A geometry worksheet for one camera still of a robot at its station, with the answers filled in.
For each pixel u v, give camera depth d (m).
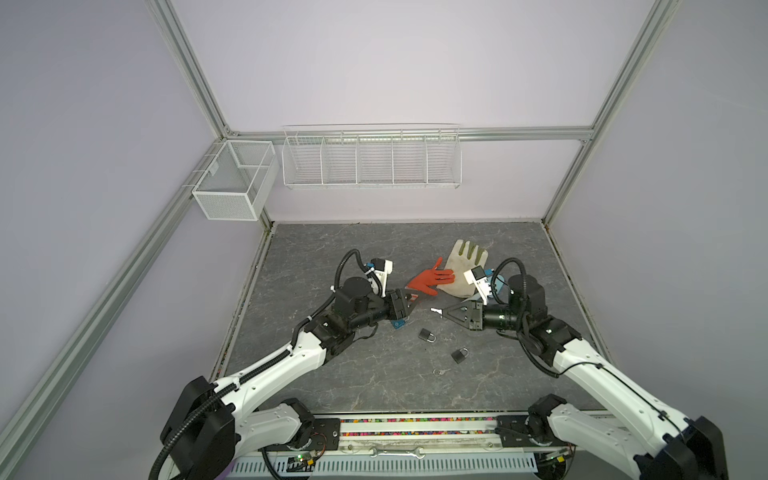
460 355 0.87
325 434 0.74
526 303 0.57
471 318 0.64
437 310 0.71
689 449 0.42
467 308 0.67
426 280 1.00
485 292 0.68
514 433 0.71
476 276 0.68
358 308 0.60
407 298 0.98
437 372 0.83
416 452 0.71
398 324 0.92
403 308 0.66
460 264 1.08
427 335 0.90
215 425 0.39
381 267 0.68
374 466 1.57
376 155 0.99
